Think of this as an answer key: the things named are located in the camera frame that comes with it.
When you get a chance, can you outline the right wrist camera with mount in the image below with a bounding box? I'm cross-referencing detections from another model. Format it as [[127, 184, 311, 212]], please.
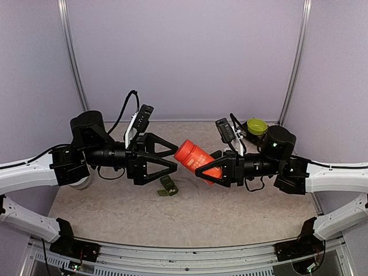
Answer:
[[215, 118, 247, 156]]

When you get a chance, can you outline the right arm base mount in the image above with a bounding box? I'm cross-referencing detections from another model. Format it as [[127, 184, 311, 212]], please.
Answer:
[[274, 237, 324, 262]]

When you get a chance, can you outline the right aluminium frame post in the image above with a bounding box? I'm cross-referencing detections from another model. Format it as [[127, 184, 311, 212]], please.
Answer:
[[278, 0, 312, 125]]

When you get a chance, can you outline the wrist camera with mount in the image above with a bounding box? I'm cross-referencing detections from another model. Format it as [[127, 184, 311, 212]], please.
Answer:
[[124, 104, 154, 149], [215, 118, 247, 156]]

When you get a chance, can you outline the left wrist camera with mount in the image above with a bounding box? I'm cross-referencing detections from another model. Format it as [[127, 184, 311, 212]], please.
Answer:
[[124, 104, 154, 149]]

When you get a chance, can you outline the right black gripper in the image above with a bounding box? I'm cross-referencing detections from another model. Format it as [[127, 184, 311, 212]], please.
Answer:
[[193, 149, 282, 187]]

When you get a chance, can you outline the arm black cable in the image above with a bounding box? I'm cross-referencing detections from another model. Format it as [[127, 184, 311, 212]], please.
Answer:
[[108, 90, 140, 135], [229, 112, 368, 192]]

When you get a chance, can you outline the aluminium frame post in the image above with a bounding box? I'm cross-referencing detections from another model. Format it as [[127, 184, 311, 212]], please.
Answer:
[[278, 0, 312, 125], [57, 0, 90, 112]]

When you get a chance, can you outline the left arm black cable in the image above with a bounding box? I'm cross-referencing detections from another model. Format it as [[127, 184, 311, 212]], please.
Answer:
[[108, 90, 140, 135]]

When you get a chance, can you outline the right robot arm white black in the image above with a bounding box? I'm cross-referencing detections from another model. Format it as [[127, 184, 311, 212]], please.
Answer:
[[195, 125, 367, 255]]

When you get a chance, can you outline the orange pill bottle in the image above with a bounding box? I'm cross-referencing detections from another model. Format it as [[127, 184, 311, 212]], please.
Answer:
[[174, 139, 214, 174]]

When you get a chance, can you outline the green weekly pill organizer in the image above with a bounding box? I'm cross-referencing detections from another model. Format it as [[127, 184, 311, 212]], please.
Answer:
[[157, 175, 179, 197]]

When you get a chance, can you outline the white bowl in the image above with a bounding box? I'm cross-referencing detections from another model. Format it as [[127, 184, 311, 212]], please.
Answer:
[[69, 175, 93, 190]]

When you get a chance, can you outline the left aluminium frame post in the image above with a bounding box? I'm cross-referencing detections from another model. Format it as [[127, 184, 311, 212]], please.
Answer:
[[57, 0, 90, 112]]

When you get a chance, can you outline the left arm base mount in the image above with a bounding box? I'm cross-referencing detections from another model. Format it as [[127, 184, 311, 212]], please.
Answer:
[[49, 237, 101, 262]]

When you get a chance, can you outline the black patterned square plate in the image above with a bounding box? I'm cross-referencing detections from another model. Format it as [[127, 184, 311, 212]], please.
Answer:
[[237, 121, 267, 145]]

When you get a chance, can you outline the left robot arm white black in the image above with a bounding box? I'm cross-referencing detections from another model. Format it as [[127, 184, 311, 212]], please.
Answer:
[[1, 107, 178, 256]]

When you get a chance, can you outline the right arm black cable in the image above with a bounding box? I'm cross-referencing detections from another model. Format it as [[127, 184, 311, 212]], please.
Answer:
[[229, 112, 368, 192]]

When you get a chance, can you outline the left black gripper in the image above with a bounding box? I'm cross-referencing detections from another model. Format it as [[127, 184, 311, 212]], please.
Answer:
[[83, 133, 179, 186]]

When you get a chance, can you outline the lime green bowl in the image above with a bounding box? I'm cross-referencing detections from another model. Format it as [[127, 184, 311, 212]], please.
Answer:
[[247, 118, 268, 136]]

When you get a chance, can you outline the front aluminium rail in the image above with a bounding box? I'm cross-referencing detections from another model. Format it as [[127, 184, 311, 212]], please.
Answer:
[[18, 234, 357, 275]]

